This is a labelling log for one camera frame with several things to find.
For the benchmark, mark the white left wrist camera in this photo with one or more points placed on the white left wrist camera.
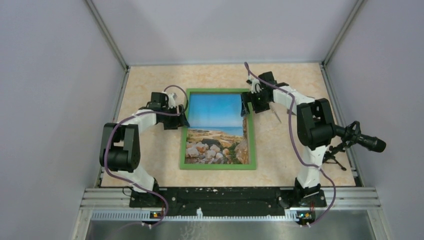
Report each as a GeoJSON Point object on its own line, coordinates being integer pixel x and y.
{"type": "Point", "coordinates": [171, 100]}

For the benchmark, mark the green wooden picture frame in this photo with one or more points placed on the green wooden picture frame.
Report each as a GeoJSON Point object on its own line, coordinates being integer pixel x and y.
{"type": "Point", "coordinates": [252, 144]}

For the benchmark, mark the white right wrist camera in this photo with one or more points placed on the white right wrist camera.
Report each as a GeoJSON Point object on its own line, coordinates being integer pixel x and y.
{"type": "Point", "coordinates": [255, 85]}

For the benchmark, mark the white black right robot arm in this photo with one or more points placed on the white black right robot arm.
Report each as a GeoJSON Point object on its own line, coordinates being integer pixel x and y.
{"type": "Point", "coordinates": [311, 128]}

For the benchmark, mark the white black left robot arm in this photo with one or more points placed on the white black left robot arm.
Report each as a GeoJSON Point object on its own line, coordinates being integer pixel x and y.
{"type": "Point", "coordinates": [120, 151]}

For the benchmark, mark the clear handle screwdriver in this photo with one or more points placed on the clear handle screwdriver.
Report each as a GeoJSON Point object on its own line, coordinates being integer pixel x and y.
{"type": "Point", "coordinates": [271, 106]}

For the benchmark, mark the black camera on tripod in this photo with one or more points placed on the black camera on tripod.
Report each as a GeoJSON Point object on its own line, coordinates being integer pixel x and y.
{"type": "Point", "coordinates": [349, 136]}

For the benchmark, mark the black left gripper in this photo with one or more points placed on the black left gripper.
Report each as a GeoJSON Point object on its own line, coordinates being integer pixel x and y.
{"type": "Point", "coordinates": [178, 121]}

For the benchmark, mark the aluminium front rail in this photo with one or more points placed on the aluminium front rail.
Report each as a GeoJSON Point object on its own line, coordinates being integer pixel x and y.
{"type": "Point", "coordinates": [112, 203]}

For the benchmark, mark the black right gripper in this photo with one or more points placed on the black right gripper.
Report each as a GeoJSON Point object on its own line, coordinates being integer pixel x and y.
{"type": "Point", "coordinates": [247, 97]}

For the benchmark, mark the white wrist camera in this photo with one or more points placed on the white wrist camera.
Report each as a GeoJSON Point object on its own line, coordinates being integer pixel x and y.
{"type": "Point", "coordinates": [255, 85]}
{"type": "Point", "coordinates": [171, 100]}

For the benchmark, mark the beach landscape photo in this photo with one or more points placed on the beach landscape photo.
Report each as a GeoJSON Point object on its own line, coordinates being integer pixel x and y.
{"type": "Point", "coordinates": [217, 135]}

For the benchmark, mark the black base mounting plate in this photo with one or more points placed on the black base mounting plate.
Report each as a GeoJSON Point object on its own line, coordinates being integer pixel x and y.
{"type": "Point", "coordinates": [226, 201]}

